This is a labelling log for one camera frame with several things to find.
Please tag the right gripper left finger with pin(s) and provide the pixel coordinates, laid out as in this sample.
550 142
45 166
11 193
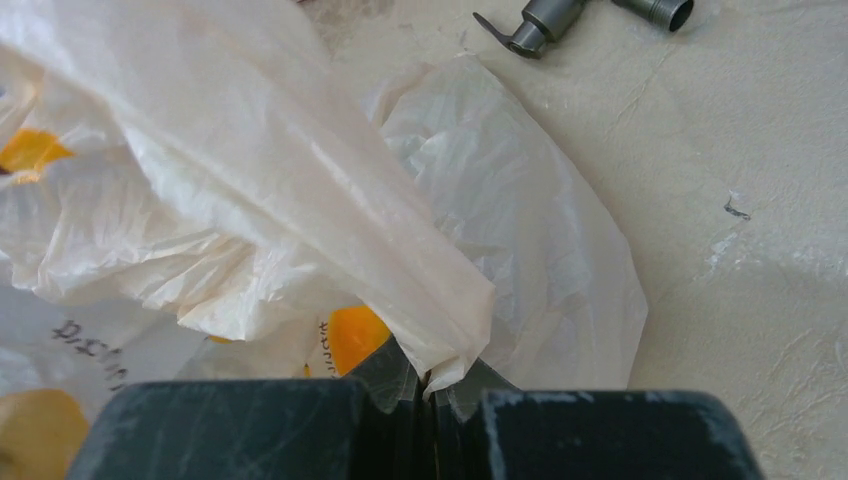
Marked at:
391 397

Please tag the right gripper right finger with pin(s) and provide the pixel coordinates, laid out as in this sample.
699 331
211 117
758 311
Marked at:
459 434

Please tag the translucent plastic bag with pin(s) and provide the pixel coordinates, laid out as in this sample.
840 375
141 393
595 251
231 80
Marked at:
188 197

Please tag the dark grey metal faucet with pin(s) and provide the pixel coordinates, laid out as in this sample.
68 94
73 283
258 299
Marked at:
546 22

